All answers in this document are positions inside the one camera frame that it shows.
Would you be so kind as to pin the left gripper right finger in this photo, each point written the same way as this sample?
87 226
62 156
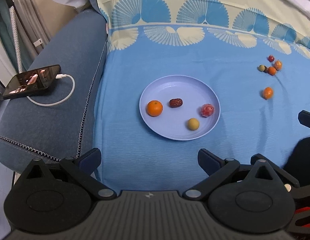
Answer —
219 171

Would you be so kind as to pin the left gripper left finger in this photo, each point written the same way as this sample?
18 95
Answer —
80 170

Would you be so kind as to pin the yellow-green longan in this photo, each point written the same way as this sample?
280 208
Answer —
261 68
193 124

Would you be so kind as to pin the red candy fruit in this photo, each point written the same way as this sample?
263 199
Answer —
207 110

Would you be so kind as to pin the dark red jujube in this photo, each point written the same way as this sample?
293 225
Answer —
174 103

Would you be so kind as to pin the orange mandarin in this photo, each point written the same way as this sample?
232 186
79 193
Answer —
271 71
267 93
154 108

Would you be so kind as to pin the orange fruit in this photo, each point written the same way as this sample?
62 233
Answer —
277 65

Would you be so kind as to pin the blue sofa armrest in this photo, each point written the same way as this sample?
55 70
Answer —
59 122

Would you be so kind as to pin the lavender plastic plate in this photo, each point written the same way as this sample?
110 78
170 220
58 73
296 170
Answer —
172 122

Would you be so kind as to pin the black smartphone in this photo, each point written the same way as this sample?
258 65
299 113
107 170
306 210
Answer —
31 82

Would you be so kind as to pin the dark jujube in cluster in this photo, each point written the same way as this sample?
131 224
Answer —
265 69

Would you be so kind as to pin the red cherry tomato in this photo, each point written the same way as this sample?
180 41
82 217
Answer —
271 58

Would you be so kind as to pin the blue patterned sofa cover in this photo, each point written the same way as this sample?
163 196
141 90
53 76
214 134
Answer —
230 76

